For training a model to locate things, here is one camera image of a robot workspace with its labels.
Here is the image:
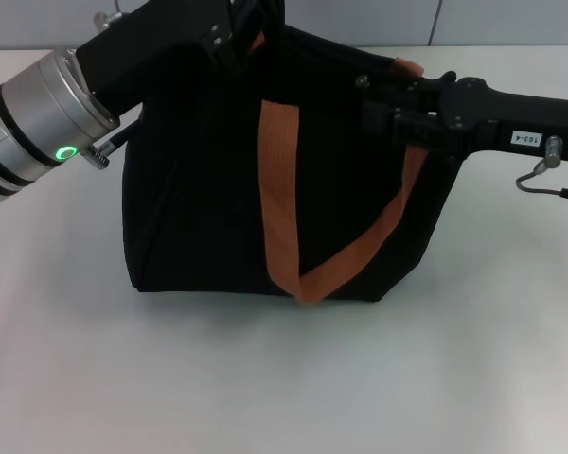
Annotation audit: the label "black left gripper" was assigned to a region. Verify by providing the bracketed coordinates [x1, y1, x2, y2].
[75, 0, 286, 114]

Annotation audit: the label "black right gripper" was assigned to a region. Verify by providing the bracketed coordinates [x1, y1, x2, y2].
[366, 74, 568, 166]

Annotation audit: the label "black food bag orange handles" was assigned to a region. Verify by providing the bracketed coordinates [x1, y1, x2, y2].
[121, 26, 463, 304]

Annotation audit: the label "right gripper cable with connectors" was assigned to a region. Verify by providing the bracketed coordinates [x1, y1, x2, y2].
[514, 135, 568, 204]

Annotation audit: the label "gripper cable with connectors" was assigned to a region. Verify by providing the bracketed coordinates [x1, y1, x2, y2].
[514, 135, 568, 204]
[78, 11, 139, 167]

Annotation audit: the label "left gripper cable with connectors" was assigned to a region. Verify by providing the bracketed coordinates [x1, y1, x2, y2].
[78, 11, 139, 167]

